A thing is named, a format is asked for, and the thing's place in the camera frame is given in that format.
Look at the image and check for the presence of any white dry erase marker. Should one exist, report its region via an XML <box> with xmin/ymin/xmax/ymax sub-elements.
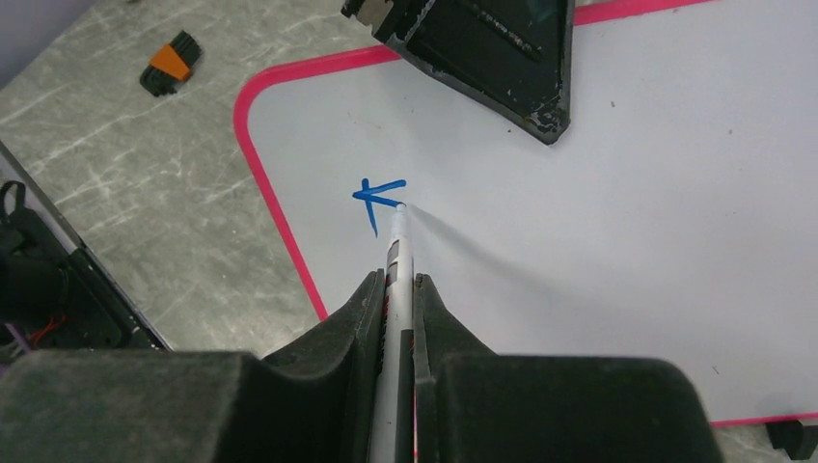
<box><xmin>368</xmin><ymin>204</ymin><xmax>414</xmax><ymax>462</ymax></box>

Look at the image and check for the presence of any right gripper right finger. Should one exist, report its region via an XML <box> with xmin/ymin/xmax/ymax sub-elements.
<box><xmin>413</xmin><ymin>274</ymin><xmax>723</xmax><ymax>462</ymax></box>

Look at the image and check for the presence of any pink framed whiteboard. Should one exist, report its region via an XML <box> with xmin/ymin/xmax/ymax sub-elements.
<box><xmin>233</xmin><ymin>1</ymin><xmax>817</xmax><ymax>425</ymax></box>

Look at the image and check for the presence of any black whiteboard clip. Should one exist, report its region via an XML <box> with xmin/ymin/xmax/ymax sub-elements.
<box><xmin>765</xmin><ymin>420</ymin><xmax>817</xmax><ymax>461</ymax></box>

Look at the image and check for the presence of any orange black hex key set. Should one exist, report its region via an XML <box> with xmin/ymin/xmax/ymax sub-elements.
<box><xmin>139</xmin><ymin>30</ymin><xmax>203</xmax><ymax>97</ymax></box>

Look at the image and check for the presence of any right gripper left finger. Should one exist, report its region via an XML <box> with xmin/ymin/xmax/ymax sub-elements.
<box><xmin>1</xmin><ymin>270</ymin><xmax>385</xmax><ymax>462</ymax></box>

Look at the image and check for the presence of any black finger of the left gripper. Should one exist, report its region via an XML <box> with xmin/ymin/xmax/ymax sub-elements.
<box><xmin>341</xmin><ymin>0</ymin><xmax>575</xmax><ymax>145</ymax></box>

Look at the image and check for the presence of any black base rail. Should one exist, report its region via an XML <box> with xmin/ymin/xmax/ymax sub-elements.
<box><xmin>1</xmin><ymin>147</ymin><xmax>169</xmax><ymax>369</ymax></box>

